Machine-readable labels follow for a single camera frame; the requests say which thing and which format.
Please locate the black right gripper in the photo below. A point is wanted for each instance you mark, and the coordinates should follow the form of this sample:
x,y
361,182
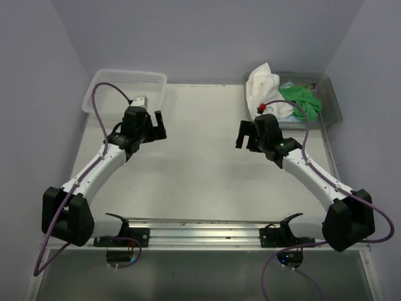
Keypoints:
x,y
247,128

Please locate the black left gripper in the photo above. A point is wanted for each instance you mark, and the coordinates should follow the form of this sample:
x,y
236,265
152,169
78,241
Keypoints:
x,y
156,133

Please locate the white towel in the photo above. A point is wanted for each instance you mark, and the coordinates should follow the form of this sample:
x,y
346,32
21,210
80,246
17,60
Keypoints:
x,y
262,86

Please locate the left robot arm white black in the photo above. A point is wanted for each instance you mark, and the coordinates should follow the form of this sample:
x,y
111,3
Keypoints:
x,y
66,211

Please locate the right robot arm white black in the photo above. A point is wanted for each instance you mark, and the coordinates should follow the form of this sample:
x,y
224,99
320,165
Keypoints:
x,y
348,217

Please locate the light blue towel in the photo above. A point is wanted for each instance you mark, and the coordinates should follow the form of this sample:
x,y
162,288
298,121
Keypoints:
x,y
286,85

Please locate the white plastic basket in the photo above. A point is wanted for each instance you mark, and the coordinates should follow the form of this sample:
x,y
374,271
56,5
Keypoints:
x,y
132,83

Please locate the green towel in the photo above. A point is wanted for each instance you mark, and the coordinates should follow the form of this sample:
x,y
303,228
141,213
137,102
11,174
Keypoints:
x,y
313,104

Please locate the grey transparent plastic bin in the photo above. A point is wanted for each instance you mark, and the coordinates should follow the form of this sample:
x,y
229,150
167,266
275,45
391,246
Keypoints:
x,y
322,88

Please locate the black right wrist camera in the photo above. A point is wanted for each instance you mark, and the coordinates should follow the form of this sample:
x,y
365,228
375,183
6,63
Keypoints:
x,y
267,127

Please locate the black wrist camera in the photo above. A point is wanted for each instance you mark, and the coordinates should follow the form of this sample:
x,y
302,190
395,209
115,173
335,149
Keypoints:
x,y
134,120
267,127

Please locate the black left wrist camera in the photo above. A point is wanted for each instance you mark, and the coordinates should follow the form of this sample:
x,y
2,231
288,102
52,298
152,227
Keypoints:
x,y
134,120

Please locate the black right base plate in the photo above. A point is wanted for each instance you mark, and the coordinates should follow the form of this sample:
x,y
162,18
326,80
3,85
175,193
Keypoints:
x,y
272,236

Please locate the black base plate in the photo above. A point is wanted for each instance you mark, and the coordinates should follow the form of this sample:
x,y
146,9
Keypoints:
x,y
129,237
272,236

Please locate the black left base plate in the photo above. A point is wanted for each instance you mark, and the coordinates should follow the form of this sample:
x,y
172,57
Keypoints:
x,y
129,237

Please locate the aluminium mounting rail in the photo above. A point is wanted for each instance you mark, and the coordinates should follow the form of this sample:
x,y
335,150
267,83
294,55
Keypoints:
x,y
200,235

